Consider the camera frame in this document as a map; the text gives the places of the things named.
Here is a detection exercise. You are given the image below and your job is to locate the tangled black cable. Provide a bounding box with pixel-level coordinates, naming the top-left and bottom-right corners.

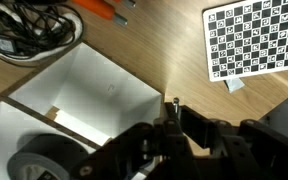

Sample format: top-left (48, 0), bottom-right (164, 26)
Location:
top-left (0, 0), bottom-right (85, 63)

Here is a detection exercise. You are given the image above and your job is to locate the checkerboard calibration board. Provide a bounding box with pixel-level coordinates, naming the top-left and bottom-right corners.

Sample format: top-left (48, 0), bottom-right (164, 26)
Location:
top-left (203, 0), bottom-right (288, 82)

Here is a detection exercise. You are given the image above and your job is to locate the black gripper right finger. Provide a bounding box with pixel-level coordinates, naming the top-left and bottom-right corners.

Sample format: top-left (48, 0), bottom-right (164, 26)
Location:
top-left (179, 106), bottom-right (224, 157)

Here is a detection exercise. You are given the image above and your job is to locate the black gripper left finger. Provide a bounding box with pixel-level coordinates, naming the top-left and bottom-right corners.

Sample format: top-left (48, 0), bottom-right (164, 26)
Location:
top-left (152, 118), bottom-right (198, 180)

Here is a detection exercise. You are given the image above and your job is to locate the orange screwdriver with silver collar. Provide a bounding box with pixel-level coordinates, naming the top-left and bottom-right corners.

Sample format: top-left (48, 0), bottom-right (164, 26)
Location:
top-left (72, 0), bottom-right (128, 26)

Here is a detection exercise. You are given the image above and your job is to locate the black masking tape roll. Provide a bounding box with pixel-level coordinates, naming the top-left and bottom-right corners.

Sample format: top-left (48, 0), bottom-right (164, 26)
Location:
top-left (7, 134), bottom-right (88, 180)

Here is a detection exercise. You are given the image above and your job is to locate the orange and silver screwdriver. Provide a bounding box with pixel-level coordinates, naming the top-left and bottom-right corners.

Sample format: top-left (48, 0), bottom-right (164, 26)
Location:
top-left (173, 97), bottom-right (180, 114)

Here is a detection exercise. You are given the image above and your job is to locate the white wooden cabinet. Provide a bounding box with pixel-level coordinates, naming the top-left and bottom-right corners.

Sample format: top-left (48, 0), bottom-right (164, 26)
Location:
top-left (0, 43), bottom-right (162, 180)

